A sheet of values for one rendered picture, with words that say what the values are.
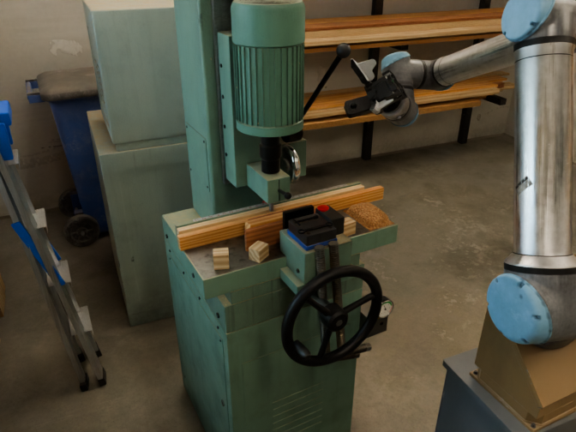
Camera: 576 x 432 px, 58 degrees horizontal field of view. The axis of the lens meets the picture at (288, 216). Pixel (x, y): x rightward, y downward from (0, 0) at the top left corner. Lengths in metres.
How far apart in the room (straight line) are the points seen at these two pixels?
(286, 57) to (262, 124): 0.17
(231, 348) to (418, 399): 1.04
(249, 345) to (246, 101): 0.66
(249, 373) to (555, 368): 0.80
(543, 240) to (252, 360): 0.82
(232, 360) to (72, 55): 2.51
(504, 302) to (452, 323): 1.49
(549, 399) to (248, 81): 1.05
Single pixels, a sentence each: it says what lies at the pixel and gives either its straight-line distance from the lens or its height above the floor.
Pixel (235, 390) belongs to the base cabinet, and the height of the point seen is 0.50.
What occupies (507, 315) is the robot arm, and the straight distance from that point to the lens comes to 1.20.
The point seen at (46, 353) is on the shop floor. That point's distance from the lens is 2.63.
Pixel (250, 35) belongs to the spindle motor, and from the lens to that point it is 1.25.
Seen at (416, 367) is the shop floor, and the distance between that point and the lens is 2.40.
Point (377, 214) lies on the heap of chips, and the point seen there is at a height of 0.93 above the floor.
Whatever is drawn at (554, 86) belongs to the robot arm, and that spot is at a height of 1.38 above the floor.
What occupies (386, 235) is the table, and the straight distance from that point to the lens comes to 1.53.
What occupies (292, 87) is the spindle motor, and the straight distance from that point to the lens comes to 1.29.
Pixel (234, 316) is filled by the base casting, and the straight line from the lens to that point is 1.39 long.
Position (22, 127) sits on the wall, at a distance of 3.68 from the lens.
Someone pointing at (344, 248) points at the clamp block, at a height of 0.94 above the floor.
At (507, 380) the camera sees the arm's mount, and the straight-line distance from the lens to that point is 1.51.
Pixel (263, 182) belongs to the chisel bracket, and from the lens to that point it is 1.40.
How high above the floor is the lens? 1.64
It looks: 28 degrees down
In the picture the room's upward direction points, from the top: straight up
